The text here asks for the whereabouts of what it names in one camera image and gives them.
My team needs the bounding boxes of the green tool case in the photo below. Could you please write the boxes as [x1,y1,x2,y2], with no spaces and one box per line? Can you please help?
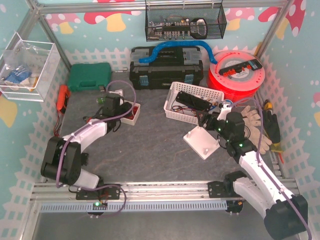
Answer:
[67,62,112,92]

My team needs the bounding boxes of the black terminal strip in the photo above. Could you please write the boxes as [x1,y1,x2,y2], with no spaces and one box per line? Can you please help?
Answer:
[218,59,263,77]

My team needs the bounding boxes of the white spring tray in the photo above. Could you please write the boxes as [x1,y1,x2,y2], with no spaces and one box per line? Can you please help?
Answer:
[120,100,141,126]

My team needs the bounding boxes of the white peg board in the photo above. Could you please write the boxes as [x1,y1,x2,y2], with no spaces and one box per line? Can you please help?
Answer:
[183,126,220,161]

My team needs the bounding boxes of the yellow black screwdriver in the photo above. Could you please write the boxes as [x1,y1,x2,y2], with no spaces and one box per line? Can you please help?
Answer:
[263,99,273,111]

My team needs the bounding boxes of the black battery holder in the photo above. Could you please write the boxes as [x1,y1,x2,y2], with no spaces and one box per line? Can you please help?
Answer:
[175,91,212,112]

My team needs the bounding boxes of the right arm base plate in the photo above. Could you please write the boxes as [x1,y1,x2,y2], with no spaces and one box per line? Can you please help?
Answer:
[207,181,238,198]

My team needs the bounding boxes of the black toolbox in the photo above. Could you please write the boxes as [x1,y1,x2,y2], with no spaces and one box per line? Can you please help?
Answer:
[129,46,204,90]

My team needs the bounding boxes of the blue white work glove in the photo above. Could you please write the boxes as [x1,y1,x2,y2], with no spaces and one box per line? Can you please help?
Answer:
[4,65,32,85]

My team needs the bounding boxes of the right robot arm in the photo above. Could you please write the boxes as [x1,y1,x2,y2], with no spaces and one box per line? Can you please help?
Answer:
[195,104,312,240]

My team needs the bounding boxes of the orange multimeter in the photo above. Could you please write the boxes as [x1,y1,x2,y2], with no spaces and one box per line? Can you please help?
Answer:
[56,84,71,114]

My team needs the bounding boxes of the red filament spool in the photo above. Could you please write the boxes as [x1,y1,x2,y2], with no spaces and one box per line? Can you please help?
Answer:
[206,50,265,102]

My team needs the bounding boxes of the clear acrylic box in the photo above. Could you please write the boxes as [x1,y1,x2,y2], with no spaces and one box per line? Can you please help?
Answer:
[0,32,61,102]

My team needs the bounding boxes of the large red spring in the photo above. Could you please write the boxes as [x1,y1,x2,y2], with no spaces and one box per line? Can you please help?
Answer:
[132,106,139,115]

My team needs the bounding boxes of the blue corrugated hose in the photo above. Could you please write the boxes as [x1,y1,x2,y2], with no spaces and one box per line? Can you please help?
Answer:
[138,40,219,65]

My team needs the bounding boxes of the green hose nozzle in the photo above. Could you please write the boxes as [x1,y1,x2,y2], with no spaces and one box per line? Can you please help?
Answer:
[96,97,105,105]

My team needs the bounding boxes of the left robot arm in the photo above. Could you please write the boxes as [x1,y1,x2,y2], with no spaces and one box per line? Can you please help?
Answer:
[40,92,134,190]

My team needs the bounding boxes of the black work glove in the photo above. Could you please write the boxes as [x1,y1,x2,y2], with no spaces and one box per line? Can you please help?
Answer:
[262,110,281,145]

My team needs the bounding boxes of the solder wire spool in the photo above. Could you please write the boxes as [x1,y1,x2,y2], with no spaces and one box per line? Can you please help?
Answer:
[224,99,233,105]

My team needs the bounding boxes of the white perforated basket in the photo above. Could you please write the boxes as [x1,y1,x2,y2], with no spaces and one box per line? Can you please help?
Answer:
[163,81,224,125]

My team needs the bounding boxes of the black wire mesh basket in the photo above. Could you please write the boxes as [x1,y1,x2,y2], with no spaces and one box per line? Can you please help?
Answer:
[145,0,227,42]

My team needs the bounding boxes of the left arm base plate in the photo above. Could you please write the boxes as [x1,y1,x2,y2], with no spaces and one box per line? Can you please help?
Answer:
[75,184,121,201]

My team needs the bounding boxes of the grey slotted cable duct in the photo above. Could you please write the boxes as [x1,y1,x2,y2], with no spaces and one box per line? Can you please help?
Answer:
[40,200,228,213]

